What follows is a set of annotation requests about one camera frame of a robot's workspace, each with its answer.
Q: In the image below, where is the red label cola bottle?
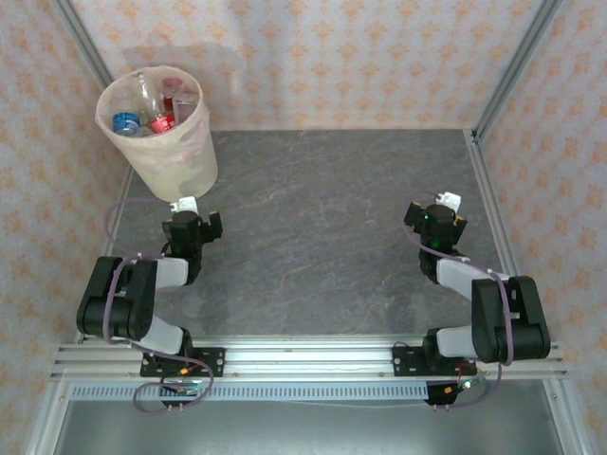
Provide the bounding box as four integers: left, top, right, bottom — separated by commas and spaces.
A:
130, 70, 177, 137

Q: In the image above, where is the blue label white cap bottle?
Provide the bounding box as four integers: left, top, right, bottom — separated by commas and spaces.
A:
112, 110, 143, 137

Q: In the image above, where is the white bin with pink liner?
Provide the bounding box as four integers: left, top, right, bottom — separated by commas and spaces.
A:
94, 65, 220, 202

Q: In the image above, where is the small circuit board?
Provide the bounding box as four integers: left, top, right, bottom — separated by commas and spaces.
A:
159, 378, 200, 397
443, 376, 489, 397

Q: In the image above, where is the grey metal shelf panel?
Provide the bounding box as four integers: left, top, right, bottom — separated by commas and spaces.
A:
51, 400, 565, 455

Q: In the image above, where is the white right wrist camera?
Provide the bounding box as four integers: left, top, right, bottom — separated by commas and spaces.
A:
434, 191, 464, 212

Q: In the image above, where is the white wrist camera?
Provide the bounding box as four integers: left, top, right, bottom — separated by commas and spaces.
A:
169, 195, 200, 214
434, 191, 464, 212

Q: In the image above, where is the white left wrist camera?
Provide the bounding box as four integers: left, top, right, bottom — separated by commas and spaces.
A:
169, 195, 200, 214

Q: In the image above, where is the aluminium table side rail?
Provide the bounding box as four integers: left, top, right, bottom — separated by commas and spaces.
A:
467, 128, 542, 342
74, 168, 134, 343

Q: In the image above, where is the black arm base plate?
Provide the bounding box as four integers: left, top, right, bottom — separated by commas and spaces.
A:
392, 344, 479, 379
139, 347, 227, 379

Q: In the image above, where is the aluminium mounting rail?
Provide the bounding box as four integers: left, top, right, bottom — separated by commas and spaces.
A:
49, 335, 570, 381

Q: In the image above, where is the aluminium frame post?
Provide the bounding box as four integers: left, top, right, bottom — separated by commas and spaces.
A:
49, 0, 115, 91
472, 0, 566, 143

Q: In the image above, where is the slotted grey cable duct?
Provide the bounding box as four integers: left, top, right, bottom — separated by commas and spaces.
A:
70, 382, 431, 402

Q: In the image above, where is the aluminium frame leg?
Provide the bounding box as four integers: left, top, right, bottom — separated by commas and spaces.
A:
26, 378, 72, 455
543, 378, 585, 455

